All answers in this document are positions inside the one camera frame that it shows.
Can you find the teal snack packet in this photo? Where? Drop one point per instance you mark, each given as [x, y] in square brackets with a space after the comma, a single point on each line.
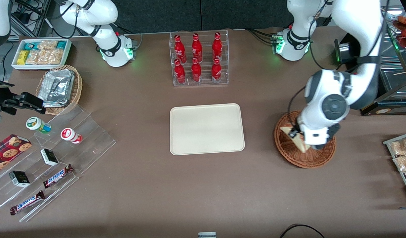
[61, 45]
[31, 45]

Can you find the dark brown wicker basket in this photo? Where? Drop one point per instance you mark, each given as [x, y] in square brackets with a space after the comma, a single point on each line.
[289, 155]

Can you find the triangular sandwich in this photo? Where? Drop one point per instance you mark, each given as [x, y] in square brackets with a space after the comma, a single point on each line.
[300, 142]

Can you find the light tan wicker basket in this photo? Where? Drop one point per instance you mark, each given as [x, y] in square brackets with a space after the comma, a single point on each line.
[76, 89]

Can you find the green lid yogurt cup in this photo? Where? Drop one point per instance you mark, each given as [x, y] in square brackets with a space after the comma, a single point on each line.
[37, 125]

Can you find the beige plastic tray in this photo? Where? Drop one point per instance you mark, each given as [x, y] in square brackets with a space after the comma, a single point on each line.
[207, 129]

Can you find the clear pastry packet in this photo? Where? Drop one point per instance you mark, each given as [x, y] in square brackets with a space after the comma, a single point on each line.
[403, 147]
[404, 163]

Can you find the clear acrylic stepped display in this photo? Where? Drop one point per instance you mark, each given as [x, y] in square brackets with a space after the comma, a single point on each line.
[90, 138]

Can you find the clear acrylic bottle rack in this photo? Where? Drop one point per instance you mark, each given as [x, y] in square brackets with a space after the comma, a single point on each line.
[199, 84]

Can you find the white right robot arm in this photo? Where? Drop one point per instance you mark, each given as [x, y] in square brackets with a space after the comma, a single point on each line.
[111, 43]

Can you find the clear cracker packet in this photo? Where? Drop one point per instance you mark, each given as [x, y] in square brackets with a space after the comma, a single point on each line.
[34, 57]
[47, 45]
[53, 57]

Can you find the white plastic snack bin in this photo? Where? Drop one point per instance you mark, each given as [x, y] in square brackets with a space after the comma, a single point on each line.
[41, 67]

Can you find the small black box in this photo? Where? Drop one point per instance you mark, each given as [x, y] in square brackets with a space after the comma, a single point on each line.
[19, 178]
[49, 157]

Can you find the red lid yogurt cup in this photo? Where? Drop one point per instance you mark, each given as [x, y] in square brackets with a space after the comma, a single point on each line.
[70, 135]

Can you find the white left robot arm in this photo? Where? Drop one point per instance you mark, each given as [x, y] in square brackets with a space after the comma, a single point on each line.
[332, 96]

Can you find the Snickers chocolate bar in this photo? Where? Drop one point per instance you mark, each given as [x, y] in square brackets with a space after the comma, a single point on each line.
[58, 176]
[27, 203]

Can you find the red cola bottle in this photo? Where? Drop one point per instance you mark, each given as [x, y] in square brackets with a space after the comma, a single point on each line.
[217, 48]
[180, 49]
[196, 49]
[180, 73]
[196, 72]
[216, 72]

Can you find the grey white cylindrical object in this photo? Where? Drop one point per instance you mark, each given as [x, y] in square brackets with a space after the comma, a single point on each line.
[207, 235]

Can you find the aluminium frame stand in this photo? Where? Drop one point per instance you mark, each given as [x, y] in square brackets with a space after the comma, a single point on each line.
[27, 19]

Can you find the black glass display cabinet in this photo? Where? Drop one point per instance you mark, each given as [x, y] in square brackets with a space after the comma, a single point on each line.
[394, 82]

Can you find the yellow snack packet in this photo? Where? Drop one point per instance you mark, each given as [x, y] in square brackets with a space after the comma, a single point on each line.
[22, 58]

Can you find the silver foil wrapped package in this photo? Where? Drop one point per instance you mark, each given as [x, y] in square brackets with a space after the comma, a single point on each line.
[56, 87]

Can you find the red plaid cookie box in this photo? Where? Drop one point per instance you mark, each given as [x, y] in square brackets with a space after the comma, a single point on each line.
[9, 152]

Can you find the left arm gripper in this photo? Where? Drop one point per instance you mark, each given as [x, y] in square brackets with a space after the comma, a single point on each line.
[296, 132]

